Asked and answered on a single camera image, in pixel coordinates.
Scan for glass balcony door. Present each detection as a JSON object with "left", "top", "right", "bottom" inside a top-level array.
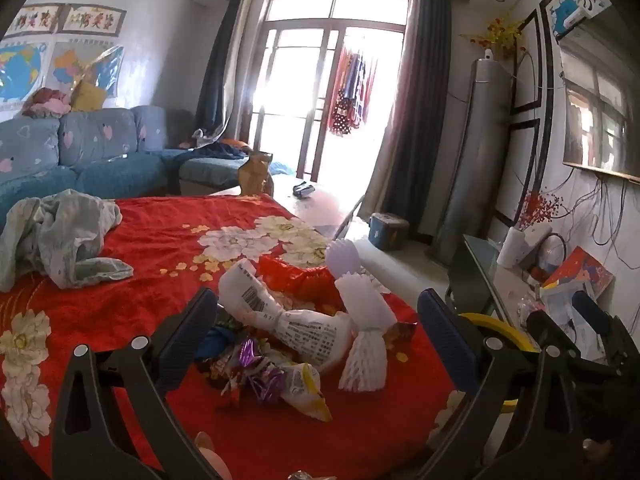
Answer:
[{"left": 239, "top": 0, "right": 417, "bottom": 186}]

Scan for hanging laundry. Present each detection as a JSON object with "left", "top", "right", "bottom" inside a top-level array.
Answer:
[{"left": 327, "top": 44, "right": 382, "bottom": 137}]

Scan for dark television cabinet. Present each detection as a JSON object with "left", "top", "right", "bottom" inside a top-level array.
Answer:
[{"left": 444, "top": 234, "right": 553, "bottom": 343}]

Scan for yellow cushion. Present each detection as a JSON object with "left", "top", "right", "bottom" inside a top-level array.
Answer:
[{"left": 70, "top": 80, "right": 107, "bottom": 113}]

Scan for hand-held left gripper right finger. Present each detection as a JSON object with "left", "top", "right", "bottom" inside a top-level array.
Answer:
[{"left": 415, "top": 289, "right": 583, "bottom": 480}]

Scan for blue sofa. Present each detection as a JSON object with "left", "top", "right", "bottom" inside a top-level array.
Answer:
[{"left": 0, "top": 105, "right": 251, "bottom": 233}]

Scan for white printed plastic bag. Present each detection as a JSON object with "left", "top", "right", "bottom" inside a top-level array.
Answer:
[{"left": 219, "top": 259, "right": 353, "bottom": 373}]

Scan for blue storage box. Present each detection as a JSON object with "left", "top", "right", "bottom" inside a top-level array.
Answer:
[{"left": 369, "top": 212, "right": 411, "bottom": 252}]

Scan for dark blue clothes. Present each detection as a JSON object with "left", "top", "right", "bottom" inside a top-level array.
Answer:
[{"left": 179, "top": 139, "right": 252, "bottom": 162}]

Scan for blue snack wrapper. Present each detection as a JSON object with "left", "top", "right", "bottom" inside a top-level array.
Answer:
[{"left": 195, "top": 325, "right": 247, "bottom": 361}]

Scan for yellow waste bin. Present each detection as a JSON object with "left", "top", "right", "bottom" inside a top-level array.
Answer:
[{"left": 457, "top": 312, "right": 538, "bottom": 411}]

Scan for wall television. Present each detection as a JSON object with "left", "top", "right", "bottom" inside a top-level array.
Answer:
[{"left": 556, "top": 4, "right": 640, "bottom": 184}]

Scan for printed newspaper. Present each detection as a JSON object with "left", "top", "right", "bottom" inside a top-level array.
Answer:
[{"left": 539, "top": 285, "right": 603, "bottom": 356}]

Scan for yellow white snack packet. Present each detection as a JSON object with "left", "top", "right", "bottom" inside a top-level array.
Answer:
[{"left": 280, "top": 362, "right": 334, "bottom": 423}]

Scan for blue white wall picture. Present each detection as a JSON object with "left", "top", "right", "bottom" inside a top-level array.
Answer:
[{"left": 544, "top": 0, "right": 614, "bottom": 37}]

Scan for small pale foam net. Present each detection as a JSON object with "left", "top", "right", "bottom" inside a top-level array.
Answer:
[{"left": 325, "top": 239, "right": 362, "bottom": 282}]

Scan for dark blue curtain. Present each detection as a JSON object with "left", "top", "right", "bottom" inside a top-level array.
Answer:
[{"left": 194, "top": 0, "right": 251, "bottom": 142}]

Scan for red book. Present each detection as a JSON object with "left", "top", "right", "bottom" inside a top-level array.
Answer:
[{"left": 542, "top": 246, "right": 616, "bottom": 302}]

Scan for orange paper bag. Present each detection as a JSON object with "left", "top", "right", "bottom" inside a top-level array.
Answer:
[{"left": 237, "top": 150, "right": 275, "bottom": 196}]

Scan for person's left hand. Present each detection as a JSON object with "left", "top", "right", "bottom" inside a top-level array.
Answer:
[{"left": 195, "top": 432, "right": 233, "bottom": 480}]

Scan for white coffee table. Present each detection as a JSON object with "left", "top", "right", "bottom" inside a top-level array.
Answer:
[{"left": 207, "top": 172, "right": 367, "bottom": 242}]

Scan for grey tower air conditioner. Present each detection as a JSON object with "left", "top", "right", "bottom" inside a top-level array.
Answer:
[{"left": 432, "top": 57, "right": 514, "bottom": 265}]

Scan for clear bucket black handle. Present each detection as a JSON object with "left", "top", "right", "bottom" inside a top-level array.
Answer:
[{"left": 532, "top": 234, "right": 569, "bottom": 282}]

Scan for country map poster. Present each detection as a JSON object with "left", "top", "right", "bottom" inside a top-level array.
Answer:
[{"left": 47, "top": 42, "right": 126, "bottom": 100}]

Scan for red floral blanket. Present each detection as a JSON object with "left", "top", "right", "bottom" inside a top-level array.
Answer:
[{"left": 0, "top": 192, "right": 468, "bottom": 480}]

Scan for red plastic bag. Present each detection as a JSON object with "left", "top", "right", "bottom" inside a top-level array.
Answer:
[{"left": 256, "top": 254, "right": 351, "bottom": 313}]

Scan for framed embroidery picture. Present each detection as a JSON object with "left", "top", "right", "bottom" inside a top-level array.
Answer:
[
  {"left": 62, "top": 4, "right": 126, "bottom": 37},
  {"left": 4, "top": 4, "right": 64, "bottom": 37}
]

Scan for pale green garment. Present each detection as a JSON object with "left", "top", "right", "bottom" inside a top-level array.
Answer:
[{"left": 0, "top": 189, "right": 136, "bottom": 293}]

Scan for dark grey curtain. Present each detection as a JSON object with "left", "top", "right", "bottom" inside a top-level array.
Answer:
[{"left": 374, "top": 0, "right": 454, "bottom": 233}]

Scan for world map poster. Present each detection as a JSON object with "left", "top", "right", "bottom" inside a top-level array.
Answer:
[{"left": 0, "top": 41, "right": 45, "bottom": 105}]

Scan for white foam fruit net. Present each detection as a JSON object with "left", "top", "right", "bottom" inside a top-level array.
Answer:
[{"left": 334, "top": 271, "right": 399, "bottom": 392}]

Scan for brown foil wrapper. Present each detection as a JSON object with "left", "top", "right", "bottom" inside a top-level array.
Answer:
[{"left": 384, "top": 321, "right": 419, "bottom": 352}]

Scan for red berry branches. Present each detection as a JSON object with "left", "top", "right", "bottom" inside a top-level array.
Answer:
[{"left": 514, "top": 189, "right": 564, "bottom": 232}]

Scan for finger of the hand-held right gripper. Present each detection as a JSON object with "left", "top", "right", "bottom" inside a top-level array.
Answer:
[
  {"left": 572, "top": 291, "right": 640, "bottom": 366},
  {"left": 527, "top": 310, "right": 601, "bottom": 376}
]

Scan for pink clothes pile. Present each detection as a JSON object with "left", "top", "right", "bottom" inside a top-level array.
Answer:
[{"left": 21, "top": 87, "right": 73, "bottom": 120}]

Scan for yellow red artificial flowers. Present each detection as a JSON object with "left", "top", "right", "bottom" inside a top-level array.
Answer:
[{"left": 460, "top": 16, "right": 527, "bottom": 61}]

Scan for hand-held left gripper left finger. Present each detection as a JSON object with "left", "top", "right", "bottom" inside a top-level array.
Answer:
[{"left": 52, "top": 287, "right": 221, "bottom": 480}]

